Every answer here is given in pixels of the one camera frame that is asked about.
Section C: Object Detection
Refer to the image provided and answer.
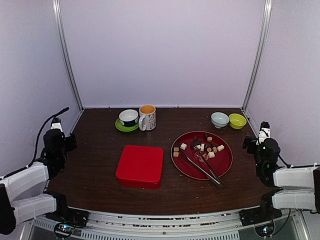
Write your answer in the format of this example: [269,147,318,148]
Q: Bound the metal tongs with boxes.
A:
[179,145,225,189]

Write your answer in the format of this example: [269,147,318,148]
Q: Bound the round red tray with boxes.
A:
[170,131,233,181]

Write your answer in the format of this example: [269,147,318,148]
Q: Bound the red chocolate box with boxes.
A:
[116,177,161,190]

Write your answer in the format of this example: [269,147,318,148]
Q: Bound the red box lid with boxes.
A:
[115,145,164,184]

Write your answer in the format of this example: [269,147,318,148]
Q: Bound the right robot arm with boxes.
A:
[242,136,320,221]

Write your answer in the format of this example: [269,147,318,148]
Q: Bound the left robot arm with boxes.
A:
[0,128,77,235]

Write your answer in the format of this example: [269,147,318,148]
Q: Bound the white chocolate right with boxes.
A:
[217,145,225,152]

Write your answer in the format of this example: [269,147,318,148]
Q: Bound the white square chocolate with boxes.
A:
[180,143,187,150]

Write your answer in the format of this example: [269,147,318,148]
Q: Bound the tan square chocolate lower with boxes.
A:
[173,151,180,158]

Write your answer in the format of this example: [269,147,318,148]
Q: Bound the lime green bowl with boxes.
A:
[228,113,247,130]

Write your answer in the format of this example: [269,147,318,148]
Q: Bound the light blue bowl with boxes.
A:
[210,112,230,129]

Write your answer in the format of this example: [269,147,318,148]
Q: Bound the green saucer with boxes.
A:
[115,118,139,133]

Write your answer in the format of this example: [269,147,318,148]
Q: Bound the white and dark cup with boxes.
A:
[118,109,139,127]

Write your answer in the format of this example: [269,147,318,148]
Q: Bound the white patterned mug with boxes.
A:
[138,105,157,131]

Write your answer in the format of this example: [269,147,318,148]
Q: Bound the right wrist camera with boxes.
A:
[256,121,271,146]

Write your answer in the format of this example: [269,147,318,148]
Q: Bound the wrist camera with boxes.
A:
[256,121,271,146]
[50,117,63,132]

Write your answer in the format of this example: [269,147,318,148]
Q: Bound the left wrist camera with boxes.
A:
[50,117,63,132]

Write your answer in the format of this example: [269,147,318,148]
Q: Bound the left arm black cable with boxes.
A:
[0,106,70,180]

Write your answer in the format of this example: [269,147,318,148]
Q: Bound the metal base rail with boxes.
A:
[24,206,301,240]

